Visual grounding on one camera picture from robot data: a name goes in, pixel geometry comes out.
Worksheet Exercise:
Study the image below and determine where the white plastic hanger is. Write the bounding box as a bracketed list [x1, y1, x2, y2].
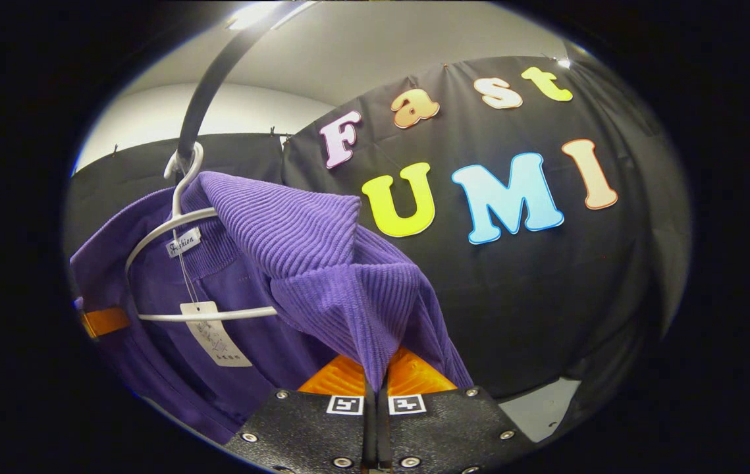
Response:
[124, 142, 278, 323]

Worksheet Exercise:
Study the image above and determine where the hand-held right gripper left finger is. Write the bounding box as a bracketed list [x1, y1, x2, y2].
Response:
[225, 355, 375, 474]

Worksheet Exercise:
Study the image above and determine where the purple knit cardigan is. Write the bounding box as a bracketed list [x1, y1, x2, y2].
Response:
[70, 171, 474, 445]

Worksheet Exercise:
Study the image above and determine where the black backdrop cloth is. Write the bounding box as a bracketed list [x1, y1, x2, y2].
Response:
[62, 41, 691, 435]

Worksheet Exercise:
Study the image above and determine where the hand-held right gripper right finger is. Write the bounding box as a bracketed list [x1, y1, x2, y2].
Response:
[378, 347, 537, 474]

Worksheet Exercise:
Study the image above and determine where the black clothes rack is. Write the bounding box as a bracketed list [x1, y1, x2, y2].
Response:
[176, 0, 319, 178]

